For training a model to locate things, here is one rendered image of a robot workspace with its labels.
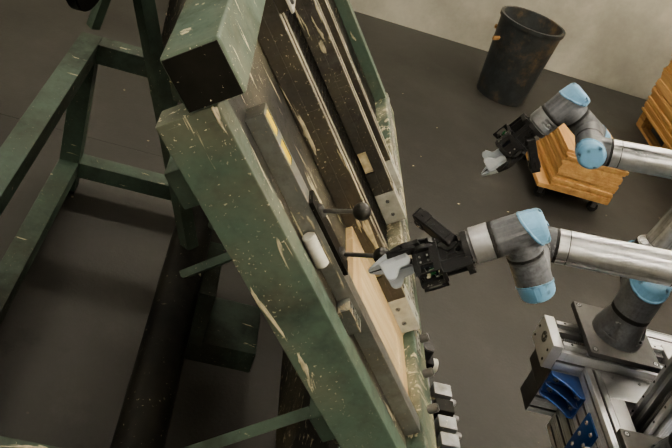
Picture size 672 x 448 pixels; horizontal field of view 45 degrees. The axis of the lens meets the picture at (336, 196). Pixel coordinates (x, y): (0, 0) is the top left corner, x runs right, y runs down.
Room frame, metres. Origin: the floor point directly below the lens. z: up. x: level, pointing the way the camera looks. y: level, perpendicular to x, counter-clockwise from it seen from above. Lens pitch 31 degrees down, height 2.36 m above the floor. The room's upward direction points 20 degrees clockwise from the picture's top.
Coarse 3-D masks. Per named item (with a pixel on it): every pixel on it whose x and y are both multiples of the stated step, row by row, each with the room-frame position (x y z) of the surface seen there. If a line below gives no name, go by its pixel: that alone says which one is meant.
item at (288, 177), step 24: (264, 120) 1.36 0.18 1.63; (264, 144) 1.36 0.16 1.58; (288, 168) 1.37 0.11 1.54; (288, 192) 1.38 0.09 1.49; (312, 216) 1.39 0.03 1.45; (336, 264) 1.40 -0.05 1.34; (336, 288) 1.41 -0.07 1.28; (360, 312) 1.42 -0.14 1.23; (360, 336) 1.43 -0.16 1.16; (384, 360) 1.44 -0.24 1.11; (384, 384) 1.45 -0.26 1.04; (408, 408) 1.46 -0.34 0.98; (408, 432) 1.47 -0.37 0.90
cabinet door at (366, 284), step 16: (352, 240) 1.71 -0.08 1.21; (352, 272) 1.58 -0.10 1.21; (368, 272) 1.73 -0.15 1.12; (368, 288) 1.67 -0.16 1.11; (368, 304) 1.60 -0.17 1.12; (384, 304) 1.76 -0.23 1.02; (384, 320) 1.70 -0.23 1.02; (384, 336) 1.62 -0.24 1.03; (400, 336) 1.79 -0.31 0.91; (400, 352) 1.71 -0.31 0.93; (400, 368) 1.63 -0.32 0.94
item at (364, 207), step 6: (318, 204) 1.42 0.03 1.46; (360, 204) 1.38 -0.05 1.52; (366, 204) 1.38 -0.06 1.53; (324, 210) 1.41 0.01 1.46; (330, 210) 1.40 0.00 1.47; (336, 210) 1.40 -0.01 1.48; (342, 210) 1.39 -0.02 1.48; (348, 210) 1.39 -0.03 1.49; (354, 210) 1.37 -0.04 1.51; (360, 210) 1.36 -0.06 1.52; (366, 210) 1.37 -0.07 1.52; (324, 216) 1.41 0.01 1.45; (354, 216) 1.37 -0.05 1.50; (360, 216) 1.36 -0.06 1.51; (366, 216) 1.36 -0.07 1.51
